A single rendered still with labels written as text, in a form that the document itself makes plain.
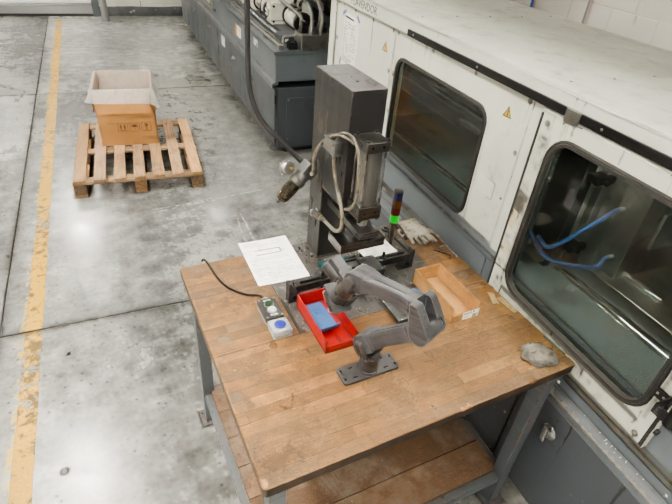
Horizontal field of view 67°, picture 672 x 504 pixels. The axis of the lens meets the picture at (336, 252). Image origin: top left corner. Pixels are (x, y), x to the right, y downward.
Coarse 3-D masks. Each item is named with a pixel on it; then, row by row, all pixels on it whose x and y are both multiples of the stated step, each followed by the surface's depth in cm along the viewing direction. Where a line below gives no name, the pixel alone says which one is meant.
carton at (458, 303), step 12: (420, 276) 195; (432, 276) 204; (444, 276) 200; (420, 288) 197; (432, 288) 189; (444, 288) 199; (456, 288) 195; (444, 300) 184; (456, 300) 194; (468, 300) 190; (444, 312) 185; (456, 312) 188; (468, 312) 185
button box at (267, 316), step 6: (216, 276) 193; (222, 282) 191; (228, 288) 189; (246, 294) 186; (252, 294) 186; (258, 294) 186; (258, 300) 181; (264, 300) 181; (276, 300) 182; (258, 306) 180; (264, 306) 179; (276, 306) 179; (264, 312) 176; (270, 312) 176; (276, 312) 177; (282, 312) 177; (264, 318) 176; (270, 318) 174; (276, 318) 175
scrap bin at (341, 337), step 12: (324, 288) 185; (300, 300) 179; (312, 300) 186; (300, 312) 181; (312, 324) 172; (348, 324) 173; (324, 336) 165; (336, 336) 173; (348, 336) 173; (324, 348) 166; (336, 348) 168
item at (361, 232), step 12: (336, 204) 193; (348, 216) 186; (348, 228) 183; (360, 228) 178; (372, 228) 179; (336, 240) 178; (348, 240) 179; (360, 240) 180; (372, 240) 181; (348, 252) 179
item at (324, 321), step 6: (306, 306) 184; (312, 306) 184; (318, 306) 184; (312, 312) 181; (324, 312) 182; (318, 318) 179; (324, 318) 179; (330, 318) 179; (318, 324) 176; (324, 324) 177; (330, 324) 177; (336, 324) 174; (324, 330) 174
